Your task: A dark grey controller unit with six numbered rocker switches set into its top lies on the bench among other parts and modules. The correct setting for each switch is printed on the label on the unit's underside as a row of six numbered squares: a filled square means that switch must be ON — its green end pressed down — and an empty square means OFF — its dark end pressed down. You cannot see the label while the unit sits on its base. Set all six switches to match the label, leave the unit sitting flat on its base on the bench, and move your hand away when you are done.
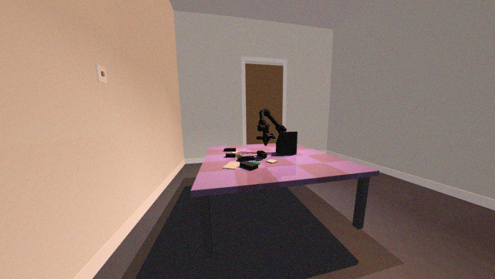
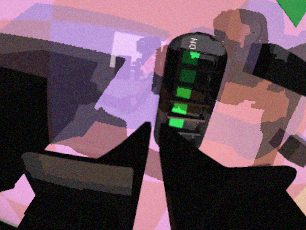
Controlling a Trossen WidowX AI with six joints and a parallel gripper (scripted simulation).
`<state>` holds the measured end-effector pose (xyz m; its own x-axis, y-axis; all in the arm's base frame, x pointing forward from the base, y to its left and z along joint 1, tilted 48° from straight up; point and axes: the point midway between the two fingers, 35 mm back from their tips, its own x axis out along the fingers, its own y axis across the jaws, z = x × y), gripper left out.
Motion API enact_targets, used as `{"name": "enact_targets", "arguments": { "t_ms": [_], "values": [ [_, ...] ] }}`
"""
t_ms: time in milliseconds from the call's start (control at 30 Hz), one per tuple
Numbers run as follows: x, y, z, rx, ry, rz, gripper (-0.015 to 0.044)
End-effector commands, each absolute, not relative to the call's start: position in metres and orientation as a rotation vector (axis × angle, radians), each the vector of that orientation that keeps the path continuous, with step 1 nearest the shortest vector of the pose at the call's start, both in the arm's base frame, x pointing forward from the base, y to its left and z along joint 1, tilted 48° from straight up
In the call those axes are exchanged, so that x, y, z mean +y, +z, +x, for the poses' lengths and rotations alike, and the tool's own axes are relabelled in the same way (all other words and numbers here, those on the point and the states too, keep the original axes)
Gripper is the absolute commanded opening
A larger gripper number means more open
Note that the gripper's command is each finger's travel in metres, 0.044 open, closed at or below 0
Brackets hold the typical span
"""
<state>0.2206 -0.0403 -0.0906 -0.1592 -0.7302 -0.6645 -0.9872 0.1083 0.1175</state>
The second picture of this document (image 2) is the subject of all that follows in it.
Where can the dark grey switch panel with green rocker switches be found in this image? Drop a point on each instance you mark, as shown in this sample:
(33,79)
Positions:
(193,69)

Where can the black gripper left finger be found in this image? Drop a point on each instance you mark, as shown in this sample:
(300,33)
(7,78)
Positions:
(115,178)

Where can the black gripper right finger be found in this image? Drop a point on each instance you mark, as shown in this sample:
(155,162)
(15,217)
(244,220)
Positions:
(195,184)

